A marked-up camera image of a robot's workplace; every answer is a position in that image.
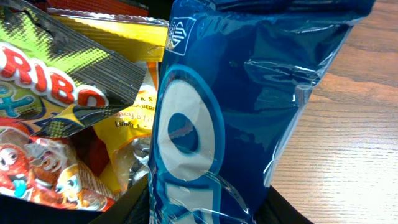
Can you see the black gift box with lid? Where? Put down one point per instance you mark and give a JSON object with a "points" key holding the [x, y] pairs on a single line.
{"points": [[132, 209]]}

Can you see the black Haribo candy bag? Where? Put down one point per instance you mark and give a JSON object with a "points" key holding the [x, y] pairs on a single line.
{"points": [[55, 82]]}

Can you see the red Hacks candy bag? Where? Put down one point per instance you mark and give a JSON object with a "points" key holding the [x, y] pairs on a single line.
{"points": [[131, 8]]}

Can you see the blue Oreo cookie pack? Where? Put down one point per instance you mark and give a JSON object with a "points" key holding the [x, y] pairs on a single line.
{"points": [[236, 77]]}

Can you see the yellow Hacks candy bag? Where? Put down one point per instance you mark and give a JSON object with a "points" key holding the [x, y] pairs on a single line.
{"points": [[126, 134]]}

